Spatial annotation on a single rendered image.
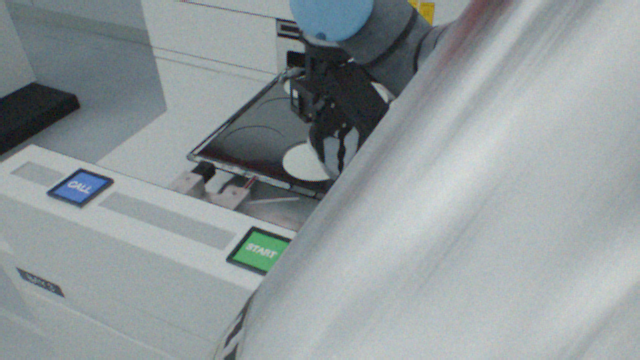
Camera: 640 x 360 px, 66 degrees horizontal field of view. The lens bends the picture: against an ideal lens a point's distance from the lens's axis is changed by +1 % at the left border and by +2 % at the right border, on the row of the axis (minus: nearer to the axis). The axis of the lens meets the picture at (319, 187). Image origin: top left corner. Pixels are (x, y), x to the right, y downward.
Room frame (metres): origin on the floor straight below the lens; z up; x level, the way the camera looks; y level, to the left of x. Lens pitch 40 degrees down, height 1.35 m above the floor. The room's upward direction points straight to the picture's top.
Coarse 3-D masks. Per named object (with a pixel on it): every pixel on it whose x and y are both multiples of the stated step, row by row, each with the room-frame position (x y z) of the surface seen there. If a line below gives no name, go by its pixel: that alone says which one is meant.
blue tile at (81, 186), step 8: (80, 176) 0.49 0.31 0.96; (88, 176) 0.49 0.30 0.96; (64, 184) 0.47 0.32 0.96; (72, 184) 0.47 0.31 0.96; (80, 184) 0.47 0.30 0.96; (88, 184) 0.47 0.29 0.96; (96, 184) 0.47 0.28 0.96; (56, 192) 0.46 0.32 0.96; (64, 192) 0.46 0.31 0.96; (72, 192) 0.46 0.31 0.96; (80, 192) 0.46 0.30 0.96; (88, 192) 0.46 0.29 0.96; (80, 200) 0.44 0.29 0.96
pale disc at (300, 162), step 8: (304, 144) 0.66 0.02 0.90; (288, 152) 0.63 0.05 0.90; (296, 152) 0.63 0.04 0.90; (304, 152) 0.63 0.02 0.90; (288, 160) 0.61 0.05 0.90; (296, 160) 0.61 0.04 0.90; (304, 160) 0.61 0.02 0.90; (312, 160) 0.61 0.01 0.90; (288, 168) 0.59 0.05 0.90; (296, 168) 0.59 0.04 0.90; (304, 168) 0.59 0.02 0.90; (312, 168) 0.59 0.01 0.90; (320, 168) 0.59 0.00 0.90; (296, 176) 0.57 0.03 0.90; (304, 176) 0.57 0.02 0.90; (312, 176) 0.57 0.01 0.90; (320, 176) 0.57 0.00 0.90
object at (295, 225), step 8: (208, 192) 0.56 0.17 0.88; (208, 200) 0.54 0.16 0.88; (256, 208) 0.52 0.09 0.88; (256, 216) 0.50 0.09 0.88; (264, 216) 0.50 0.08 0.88; (272, 216) 0.50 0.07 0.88; (280, 216) 0.50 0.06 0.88; (280, 224) 0.49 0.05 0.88; (288, 224) 0.49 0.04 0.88; (296, 224) 0.49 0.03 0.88
